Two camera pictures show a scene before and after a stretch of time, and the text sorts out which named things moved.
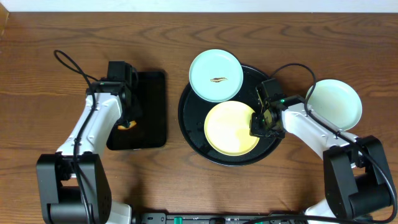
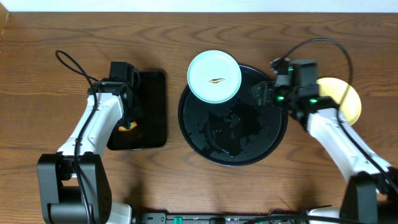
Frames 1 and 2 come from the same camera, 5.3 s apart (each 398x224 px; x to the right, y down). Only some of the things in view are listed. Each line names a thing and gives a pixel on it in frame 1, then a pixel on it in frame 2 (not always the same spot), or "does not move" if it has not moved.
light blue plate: x=216 y=76 does not move
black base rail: x=253 y=218 does not move
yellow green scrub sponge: x=132 y=124 does not move
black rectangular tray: x=150 y=131 does not move
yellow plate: x=227 y=128 -> x=349 y=101
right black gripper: x=256 y=130 -> x=266 y=98
